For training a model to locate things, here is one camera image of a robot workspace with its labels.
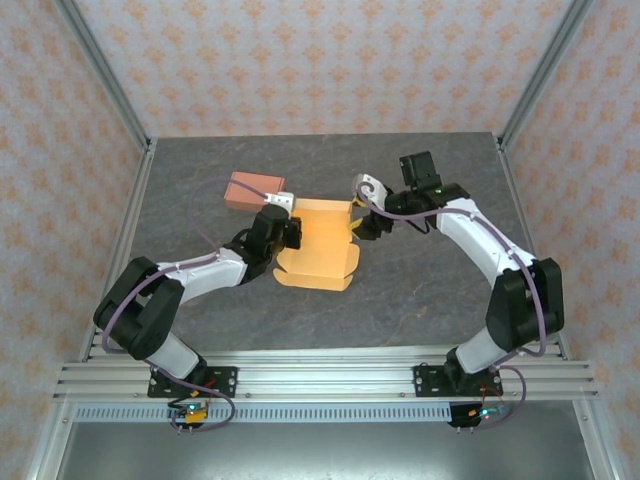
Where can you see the pink cardboard box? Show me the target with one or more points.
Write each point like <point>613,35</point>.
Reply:
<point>245,197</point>

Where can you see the aluminium side rail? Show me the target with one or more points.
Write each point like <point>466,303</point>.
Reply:
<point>125,225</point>
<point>530,220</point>

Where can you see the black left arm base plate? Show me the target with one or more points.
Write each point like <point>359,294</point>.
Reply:
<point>225,382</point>

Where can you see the tan cardboard box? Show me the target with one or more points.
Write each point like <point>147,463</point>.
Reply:
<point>322,250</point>

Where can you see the aluminium mounting rail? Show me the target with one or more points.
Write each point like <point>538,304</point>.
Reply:
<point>325,375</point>

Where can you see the grey metal sheet panel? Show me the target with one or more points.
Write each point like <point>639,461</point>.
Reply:
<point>325,450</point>

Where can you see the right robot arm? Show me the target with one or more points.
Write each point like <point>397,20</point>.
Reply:
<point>525,305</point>

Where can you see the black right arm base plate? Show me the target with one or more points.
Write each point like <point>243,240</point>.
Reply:
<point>427,382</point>

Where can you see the aluminium frame post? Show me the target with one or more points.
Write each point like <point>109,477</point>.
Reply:
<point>545,75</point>
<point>105,75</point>

